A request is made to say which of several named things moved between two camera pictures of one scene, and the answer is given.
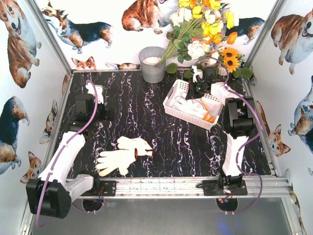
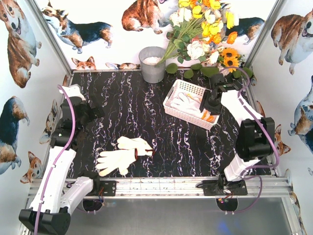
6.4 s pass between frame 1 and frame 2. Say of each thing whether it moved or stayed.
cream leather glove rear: stayed
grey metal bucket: stayed
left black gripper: moved
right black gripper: moved
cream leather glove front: stayed
